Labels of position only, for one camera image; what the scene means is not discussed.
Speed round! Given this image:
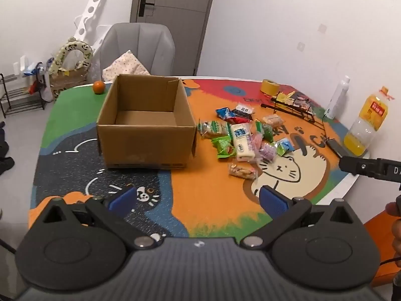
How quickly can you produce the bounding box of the bright green snack packet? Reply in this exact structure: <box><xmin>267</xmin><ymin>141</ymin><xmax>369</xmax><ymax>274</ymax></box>
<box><xmin>211</xmin><ymin>135</ymin><xmax>237</xmax><ymax>159</ymax></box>

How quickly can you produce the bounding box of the black door handle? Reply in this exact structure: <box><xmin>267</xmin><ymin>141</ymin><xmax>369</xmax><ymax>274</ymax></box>
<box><xmin>139</xmin><ymin>0</ymin><xmax>155</xmax><ymax>17</ymax></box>

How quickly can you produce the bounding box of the person's right hand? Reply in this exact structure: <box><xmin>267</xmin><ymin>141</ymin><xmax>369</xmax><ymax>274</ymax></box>
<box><xmin>385</xmin><ymin>202</ymin><xmax>401</xmax><ymax>256</ymax></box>

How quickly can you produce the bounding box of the grey upholstered chair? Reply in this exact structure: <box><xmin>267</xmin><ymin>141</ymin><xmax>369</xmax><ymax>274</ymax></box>
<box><xmin>94</xmin><ymin>23</ymin><xmax>175</xmax><ymax>82</ymax></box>

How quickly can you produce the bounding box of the black shoe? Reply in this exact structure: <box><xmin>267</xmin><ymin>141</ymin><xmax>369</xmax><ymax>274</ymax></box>
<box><xmin>0</xmin><ymin>156</ymin><xmax>15</xmax><ymax>176</ymax></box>

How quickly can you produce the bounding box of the marked cardboard carton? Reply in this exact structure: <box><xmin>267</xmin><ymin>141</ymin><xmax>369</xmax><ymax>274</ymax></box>
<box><xmin>49</xmin><ymin>69</ymin><xmax>91</xmax><ymax>99</ymax></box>

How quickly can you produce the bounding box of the blue green candy packet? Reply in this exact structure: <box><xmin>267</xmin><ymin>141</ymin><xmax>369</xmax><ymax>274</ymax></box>
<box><xmin>274</xmin><ymin>138</ymin><xmax>295</xmax><ymax>157</ymax></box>

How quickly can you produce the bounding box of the beige cracker packet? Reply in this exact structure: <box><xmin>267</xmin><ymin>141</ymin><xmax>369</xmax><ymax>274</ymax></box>
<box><xmin>262</xmin><ymin>114</ymin><xmax>284</xmax><ymax>127</ymax></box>

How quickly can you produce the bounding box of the dark printed snack packet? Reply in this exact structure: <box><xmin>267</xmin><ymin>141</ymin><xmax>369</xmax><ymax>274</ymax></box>
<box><xmin>293</xmin><ymin>96</ymin><xmax>314</xmax><ymax>110</ymax></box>

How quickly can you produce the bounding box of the yellow tape roll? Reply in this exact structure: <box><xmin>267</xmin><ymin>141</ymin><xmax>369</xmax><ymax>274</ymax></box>
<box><xmin>261</xmin><ymin>79</ymin><xmax>280</xmax><ymax>95</ymax></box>

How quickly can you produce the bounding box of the dotted cream cushion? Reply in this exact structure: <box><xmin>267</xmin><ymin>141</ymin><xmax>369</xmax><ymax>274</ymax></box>
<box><xmin>102</xmin><ymin>50</ymin><xmax>151</xmax><ymax>82</ymax></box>

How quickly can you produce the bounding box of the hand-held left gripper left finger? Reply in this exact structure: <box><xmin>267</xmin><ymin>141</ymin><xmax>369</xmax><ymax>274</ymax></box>
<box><xmin>39</xmin><ymin>184</ymin><xmax>159</xmax><ymax>252</ymax></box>

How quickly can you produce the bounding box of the white perforated rack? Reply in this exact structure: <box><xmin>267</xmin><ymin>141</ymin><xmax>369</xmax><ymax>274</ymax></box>
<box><xmin>74</xmin><ymin>0</ymin><xmax>109</xmax><ymax>51</ymax></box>

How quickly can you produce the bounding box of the black metal shoe rack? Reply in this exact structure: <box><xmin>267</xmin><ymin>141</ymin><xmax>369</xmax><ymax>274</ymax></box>
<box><xmin>0</xmin><ymin>73</ymin><xmax>47</xmax><ymax>118</ymax></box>

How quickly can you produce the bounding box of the black wire rack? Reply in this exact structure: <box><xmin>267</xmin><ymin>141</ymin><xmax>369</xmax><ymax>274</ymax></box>
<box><xmin>261</xmin><ymin>92</ymin><xmax>328</xmax><ymax>132</ymax></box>

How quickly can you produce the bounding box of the yellow oil bottle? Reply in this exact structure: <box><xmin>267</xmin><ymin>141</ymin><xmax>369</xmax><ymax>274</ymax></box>
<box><xmin>343</xmin><ymin>86</ymin><xmax>393</xmax><ymax>157</ymax></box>

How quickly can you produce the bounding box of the orange patterned snack packet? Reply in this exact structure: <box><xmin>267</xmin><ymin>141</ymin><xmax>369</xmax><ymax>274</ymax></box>
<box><xmin>228</xmin><ymin>162</ymin><xmax>257</xmax><ymax>181</ymax></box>

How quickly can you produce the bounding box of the white bread packet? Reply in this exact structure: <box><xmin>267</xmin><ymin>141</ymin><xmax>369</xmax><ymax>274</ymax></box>
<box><xmin>230</xmin><ymin>123</ymin><xmax>256</xmax><ymax>163</ymax></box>

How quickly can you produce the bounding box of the green white snack packet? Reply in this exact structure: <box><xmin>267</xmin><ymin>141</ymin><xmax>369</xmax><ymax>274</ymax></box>
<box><xmin>198</xmin><ymin>120</ymin><xmax>231</xmax><ymax>139</ymax></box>

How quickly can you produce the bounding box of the blue plastic bag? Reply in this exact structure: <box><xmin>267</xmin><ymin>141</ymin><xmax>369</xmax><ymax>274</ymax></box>
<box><xmin>23</xmin><ymin>62</ymin><xmax>47</xmax><ymax>76</ymax></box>

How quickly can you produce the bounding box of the dark green snack packet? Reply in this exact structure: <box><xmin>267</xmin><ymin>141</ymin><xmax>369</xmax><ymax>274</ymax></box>
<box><xmin>255</xmin><ymin>120</ymin><xmax>274</xmax><ymax>143</ymax></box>

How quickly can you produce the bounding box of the white plastic bottle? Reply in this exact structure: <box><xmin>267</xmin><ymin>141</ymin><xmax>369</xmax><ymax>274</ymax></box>
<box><xmin>325</xmin><ymin>76</ymin><xmax>351</xmax><ymax>120</ymax></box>

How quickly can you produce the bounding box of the grey door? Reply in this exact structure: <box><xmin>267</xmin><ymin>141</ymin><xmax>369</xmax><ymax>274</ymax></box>
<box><xmin>130</xmin><ymin>0</ymin><xmax>219</xmax><ymax>76</ymax></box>

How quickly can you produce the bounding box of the black white rice cake packet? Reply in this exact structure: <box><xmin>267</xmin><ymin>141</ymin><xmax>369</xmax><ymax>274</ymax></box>
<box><xmin>235</xmin><ymin>103</ymin><xmax>256</xmax><ymax>116</ymax></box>

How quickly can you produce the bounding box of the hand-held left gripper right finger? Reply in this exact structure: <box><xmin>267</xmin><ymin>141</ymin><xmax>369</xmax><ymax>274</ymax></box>
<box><xmin>241</xmin><ymin>185</ymin><xmax>361</xmax><ymax>250</ymax></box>

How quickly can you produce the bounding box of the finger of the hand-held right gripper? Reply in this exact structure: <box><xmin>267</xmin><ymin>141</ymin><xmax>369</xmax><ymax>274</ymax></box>
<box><xmin>339</xmin><ymin>155</ymin><xmax>382</xmax><ymax>178</ymax></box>

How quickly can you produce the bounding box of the purple snack packet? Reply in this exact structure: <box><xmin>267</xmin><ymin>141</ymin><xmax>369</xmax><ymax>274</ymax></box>
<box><xmin>257</xmin><ymin>141</ymin><xmax>278</xmax><ymax>163</ymax></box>

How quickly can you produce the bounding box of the brown cardboard box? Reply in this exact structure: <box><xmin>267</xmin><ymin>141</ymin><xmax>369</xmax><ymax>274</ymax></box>
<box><xmin>96</xmin><ymin>74</ymin><xmax>198</xmax><ymax>169</ymax></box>

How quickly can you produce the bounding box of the blue snack packet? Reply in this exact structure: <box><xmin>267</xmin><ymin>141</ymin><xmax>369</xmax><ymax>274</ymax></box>
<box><xmin>216</xmin><ymin>107</ymin><xmax>236</xmax><ymax>120</ymax></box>

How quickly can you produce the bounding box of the pink snack packet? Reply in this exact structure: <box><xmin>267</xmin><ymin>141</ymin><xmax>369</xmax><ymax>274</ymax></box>
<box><xmin>249</xmin><ymin>132</ymin><xmax>264</xmax><ymax>151</ymax></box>

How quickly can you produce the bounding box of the panda print ring pillow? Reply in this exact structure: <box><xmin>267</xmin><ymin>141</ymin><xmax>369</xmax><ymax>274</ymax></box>
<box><xmin>48</xmin><ymin>38</ymin><xmax>93</xmax><ymax>76</ymax></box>

